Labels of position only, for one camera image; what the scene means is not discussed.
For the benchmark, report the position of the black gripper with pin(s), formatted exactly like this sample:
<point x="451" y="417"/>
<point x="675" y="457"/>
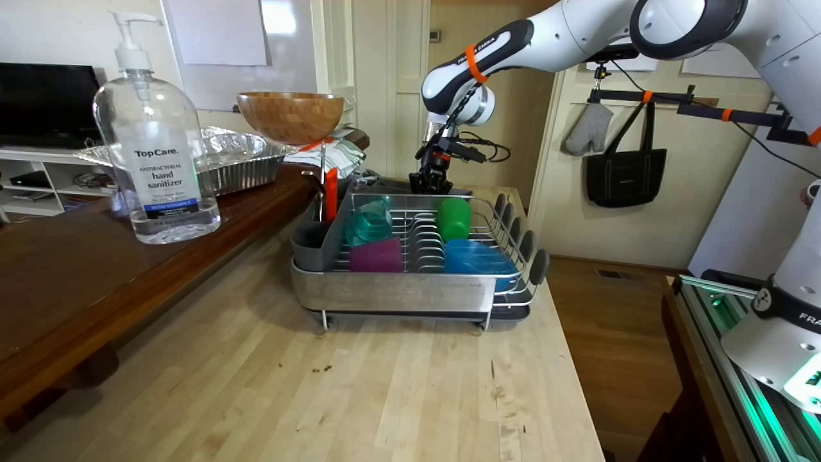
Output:
<point x="431" y="170"/>

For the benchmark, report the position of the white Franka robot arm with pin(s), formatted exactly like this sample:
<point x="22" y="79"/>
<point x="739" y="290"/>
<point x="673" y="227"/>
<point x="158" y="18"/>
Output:
<point x="548" y="39"/>

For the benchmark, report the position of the steel dish drying rack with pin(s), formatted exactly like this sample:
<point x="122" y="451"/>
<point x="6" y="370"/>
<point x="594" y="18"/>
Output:
<point x="402" y="290"/>

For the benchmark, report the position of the grey cutlery tray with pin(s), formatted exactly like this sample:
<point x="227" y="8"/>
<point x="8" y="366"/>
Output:
<point x="385" y="183"/>

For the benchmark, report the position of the green plastic cup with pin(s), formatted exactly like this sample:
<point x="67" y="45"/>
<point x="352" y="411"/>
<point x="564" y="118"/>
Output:
<point x="452" y="220"/>

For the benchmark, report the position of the teal plastic cup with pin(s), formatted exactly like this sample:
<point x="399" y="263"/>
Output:
<point x="371" y="224"/>

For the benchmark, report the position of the white door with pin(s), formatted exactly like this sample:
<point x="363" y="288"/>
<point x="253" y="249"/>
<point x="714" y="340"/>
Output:
<point x="393" y="86"/>

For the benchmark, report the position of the blue plastic cup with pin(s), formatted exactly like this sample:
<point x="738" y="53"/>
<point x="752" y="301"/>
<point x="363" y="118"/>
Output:
<point x="475" y="256"/>

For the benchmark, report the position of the purple plastic cup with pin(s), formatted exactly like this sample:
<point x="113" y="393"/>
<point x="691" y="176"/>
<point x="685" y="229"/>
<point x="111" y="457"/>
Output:
<point x="375" y="256"/>

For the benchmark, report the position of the foil snack bag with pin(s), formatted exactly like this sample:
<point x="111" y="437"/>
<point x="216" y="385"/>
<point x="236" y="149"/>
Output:
<point x="330" y="156"/>

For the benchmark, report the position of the orange kitchen utensil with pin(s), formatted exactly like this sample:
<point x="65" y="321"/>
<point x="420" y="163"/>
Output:
<point x="330" y="195"/>

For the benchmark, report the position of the grey utensil holder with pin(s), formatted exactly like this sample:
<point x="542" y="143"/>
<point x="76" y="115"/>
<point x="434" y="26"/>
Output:
<point x="317" y="245"/>

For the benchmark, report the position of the brown wooden bowl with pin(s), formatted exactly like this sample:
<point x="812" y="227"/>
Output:
<point x="290" y="116"/>

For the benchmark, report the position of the grey oven mitt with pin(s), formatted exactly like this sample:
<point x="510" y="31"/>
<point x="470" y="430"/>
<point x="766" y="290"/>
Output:
<point x="587" y="129"/>

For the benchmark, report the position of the aluminium foil tray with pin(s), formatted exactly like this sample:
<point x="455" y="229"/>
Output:
<point x="245" y="163"/>

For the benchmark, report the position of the black tote bag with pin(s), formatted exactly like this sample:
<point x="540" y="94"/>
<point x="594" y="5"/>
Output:
<point x="625" y="176"/>

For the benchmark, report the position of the white paper sheet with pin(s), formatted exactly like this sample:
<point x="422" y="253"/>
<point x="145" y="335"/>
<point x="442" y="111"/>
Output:
<point x="728" y="62"/>
<point x="638" y="66"/>

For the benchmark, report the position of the clear hand sanitizer pump bottle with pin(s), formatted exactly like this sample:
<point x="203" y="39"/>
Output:
<point x="158" y="163"/>

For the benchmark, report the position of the black rod with orange clamps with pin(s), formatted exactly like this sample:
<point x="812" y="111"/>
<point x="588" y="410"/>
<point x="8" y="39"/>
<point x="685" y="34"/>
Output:
<point x="710" y="108"/>

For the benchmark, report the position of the large white panel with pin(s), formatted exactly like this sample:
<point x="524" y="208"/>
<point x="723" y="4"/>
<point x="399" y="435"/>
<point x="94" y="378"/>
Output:
<point x="744" y="215"/>

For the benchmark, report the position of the dark brown wooden table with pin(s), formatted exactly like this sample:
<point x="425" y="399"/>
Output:
<point x="67" y="272"/>

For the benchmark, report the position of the white shelf unit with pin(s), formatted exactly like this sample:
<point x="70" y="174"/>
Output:
<point x="52" y="170"/>

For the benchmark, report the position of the black monitor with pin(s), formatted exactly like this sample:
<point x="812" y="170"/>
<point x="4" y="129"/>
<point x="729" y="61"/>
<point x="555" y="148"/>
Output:
<point x="41" y="103"/>

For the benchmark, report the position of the black bar camera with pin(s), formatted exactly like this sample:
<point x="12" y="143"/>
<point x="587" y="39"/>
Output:
<point x="617" y="53"/>

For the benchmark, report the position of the white wall board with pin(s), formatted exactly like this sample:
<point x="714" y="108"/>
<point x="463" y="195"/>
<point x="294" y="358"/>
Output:
<point x="213" y="30"/>

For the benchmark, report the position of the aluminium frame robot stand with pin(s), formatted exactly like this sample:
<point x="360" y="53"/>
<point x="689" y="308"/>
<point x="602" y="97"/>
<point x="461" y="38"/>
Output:
<point x="710" y="342"/>

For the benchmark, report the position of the silver robot mount plate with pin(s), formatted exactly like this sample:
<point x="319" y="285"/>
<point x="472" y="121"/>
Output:
<point x="770" y="355"/>

